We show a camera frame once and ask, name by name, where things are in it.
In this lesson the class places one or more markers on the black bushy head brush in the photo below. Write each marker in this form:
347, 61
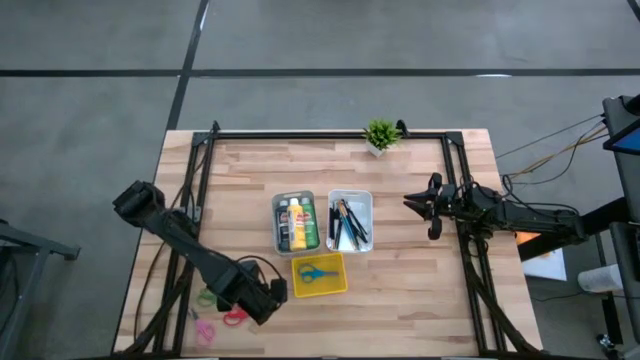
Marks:
336, 212

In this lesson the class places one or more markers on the black aluminium table frame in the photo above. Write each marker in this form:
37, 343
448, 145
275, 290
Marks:
325, 135

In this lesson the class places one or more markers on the yellow paint bottle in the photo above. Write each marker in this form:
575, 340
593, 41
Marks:
297, 235

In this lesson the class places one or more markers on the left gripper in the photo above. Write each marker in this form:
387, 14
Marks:
257, 292

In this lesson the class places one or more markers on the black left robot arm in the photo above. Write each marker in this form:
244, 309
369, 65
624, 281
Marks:
185, 240

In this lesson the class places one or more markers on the black paint bottle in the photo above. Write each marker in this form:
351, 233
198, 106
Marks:
284, 227

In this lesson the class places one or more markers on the yellow plastic basket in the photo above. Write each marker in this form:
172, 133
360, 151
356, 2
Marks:
335, 287

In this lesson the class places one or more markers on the blue display screen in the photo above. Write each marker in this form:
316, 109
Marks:
629, 142

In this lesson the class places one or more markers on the white plastic bin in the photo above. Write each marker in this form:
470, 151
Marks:
367, 197

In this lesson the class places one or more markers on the light grey plastic bin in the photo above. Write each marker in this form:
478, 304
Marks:
274, 220

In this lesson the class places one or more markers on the grey metal cart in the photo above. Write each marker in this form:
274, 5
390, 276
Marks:
50, 246

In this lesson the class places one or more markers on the black diagonal bar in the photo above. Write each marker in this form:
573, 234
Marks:
610, 214

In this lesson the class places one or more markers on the white paper roll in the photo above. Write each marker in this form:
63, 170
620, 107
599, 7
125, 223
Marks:
600, 278

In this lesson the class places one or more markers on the pile of brushes and pens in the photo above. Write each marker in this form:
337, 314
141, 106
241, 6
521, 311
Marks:
359, 225

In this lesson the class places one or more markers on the green paint bottle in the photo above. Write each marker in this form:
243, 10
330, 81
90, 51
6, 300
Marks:
311, 225

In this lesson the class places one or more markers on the green plant white pot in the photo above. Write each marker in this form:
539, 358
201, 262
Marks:
382, 134

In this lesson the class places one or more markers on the orange cloth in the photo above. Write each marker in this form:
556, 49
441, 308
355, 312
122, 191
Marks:
529, 236

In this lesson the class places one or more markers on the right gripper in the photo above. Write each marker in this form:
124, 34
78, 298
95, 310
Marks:
445, 202

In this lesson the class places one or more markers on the black equipment stand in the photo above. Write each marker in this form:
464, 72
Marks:
622, 175

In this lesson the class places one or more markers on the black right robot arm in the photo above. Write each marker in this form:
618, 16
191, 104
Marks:
530, 217

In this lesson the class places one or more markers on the white sheet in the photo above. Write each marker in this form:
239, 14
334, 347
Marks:
547, 267

